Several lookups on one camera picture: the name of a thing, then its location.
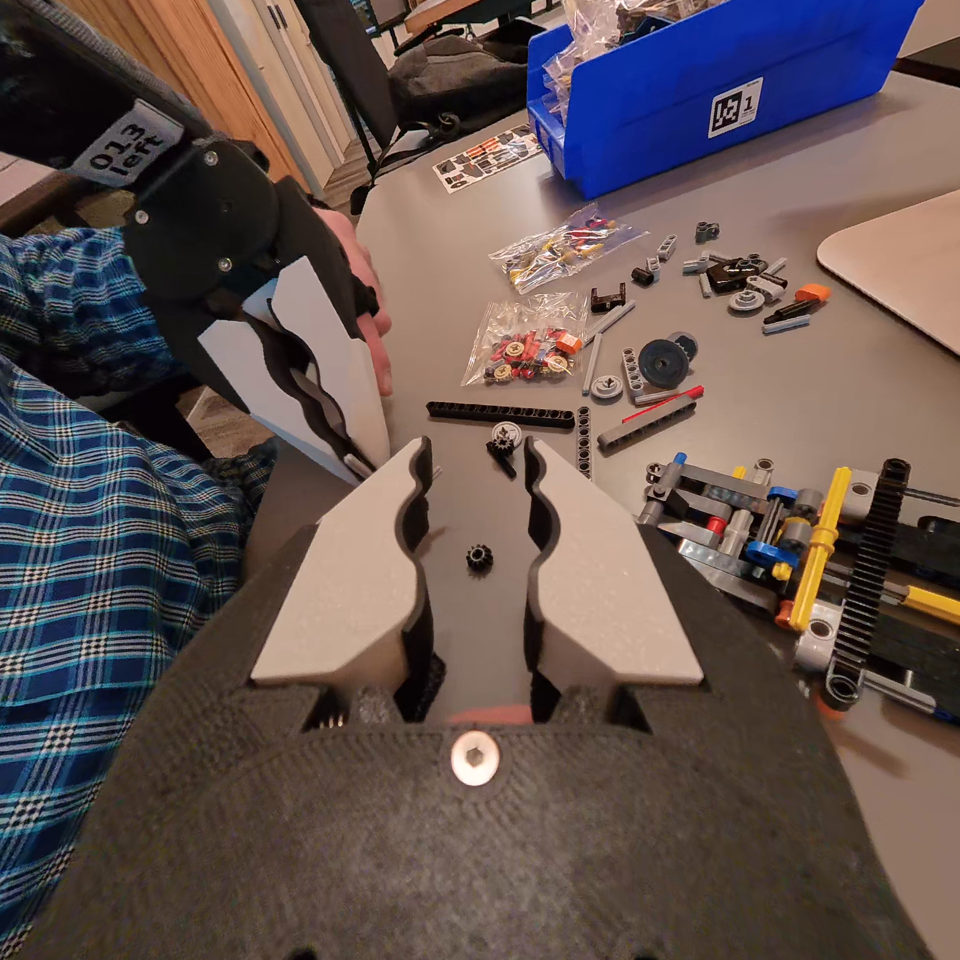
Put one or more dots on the black lego wheel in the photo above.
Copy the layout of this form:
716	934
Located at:
664	364

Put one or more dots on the dark brown lego bracket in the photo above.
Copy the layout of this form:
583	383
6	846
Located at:
606	300

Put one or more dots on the grey lego bevel gear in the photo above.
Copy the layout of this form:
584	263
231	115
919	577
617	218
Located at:
506	433

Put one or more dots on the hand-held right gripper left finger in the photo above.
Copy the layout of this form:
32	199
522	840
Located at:
337	585

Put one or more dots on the dark grey lego connector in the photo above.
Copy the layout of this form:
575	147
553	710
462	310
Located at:
706	232

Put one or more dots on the wooden door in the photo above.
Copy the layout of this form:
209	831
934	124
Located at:
187	52

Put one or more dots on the short black lego beam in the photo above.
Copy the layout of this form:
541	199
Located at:
584	442

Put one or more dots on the light grey holed beam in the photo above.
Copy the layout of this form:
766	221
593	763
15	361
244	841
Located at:
631	371

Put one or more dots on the lego sticker sheet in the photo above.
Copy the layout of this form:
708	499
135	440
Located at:
487	157

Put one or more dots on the bag of red lego parts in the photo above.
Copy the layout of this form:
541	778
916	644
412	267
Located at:
529	345

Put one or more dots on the bag of yellow lego parts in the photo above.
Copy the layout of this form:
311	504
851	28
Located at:
562	247

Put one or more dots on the person's left forearm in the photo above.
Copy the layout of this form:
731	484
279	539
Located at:
75	307

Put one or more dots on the pale rounded board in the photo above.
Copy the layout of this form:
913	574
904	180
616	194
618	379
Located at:
900	270

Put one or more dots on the small black lego gear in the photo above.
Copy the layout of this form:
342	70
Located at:
478	560

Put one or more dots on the black gear on axle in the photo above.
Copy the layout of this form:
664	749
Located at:
501	456

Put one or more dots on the grey round lego pulley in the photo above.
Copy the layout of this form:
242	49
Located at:
607	387

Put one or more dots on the black seat frame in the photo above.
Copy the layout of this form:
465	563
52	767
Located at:
150	420

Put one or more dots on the red lego axle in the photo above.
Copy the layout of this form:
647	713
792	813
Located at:
686	394

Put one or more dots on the blue grey lego axle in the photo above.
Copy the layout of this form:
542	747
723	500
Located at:
787	324

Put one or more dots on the black chair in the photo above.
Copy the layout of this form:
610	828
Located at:
345	52

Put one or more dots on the blue plastic bin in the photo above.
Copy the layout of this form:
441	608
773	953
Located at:
645	97

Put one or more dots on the light grey pin connector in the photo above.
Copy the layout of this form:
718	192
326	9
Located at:
766	283

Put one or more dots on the person's left hand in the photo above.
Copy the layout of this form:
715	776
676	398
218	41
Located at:
381	337

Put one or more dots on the dark grey backpack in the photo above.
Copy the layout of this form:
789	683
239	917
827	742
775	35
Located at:
457	75

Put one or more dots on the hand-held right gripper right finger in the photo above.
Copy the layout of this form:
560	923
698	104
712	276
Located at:
615	600

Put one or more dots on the small black lego connector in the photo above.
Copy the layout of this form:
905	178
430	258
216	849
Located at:
640	276

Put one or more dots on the clear plastic bag bundle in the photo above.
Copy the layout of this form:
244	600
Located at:
600	30

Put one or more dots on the black lego plate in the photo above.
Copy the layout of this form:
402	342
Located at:
727	279

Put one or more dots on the black orange lego piece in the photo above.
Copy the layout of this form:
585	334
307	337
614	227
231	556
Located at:
795	304

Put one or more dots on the small grey lego connector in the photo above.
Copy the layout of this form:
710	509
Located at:
654	268
668	247

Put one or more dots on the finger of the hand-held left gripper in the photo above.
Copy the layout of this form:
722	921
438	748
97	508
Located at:
330	337
262	375

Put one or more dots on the person's plaid shirt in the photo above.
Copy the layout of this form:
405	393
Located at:
112	600

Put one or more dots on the grey lego gear wheel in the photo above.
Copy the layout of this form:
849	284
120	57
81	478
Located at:
745	302

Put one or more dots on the lego vehicle assembly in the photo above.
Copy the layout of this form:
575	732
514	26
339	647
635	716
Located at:
825	562

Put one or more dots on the dark grey lego beam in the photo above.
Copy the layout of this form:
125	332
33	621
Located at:
645	427

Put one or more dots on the long grey lego axle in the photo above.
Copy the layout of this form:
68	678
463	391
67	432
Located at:
611	319
592	364

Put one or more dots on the long black lego beam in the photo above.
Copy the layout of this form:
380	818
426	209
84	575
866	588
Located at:
495	415

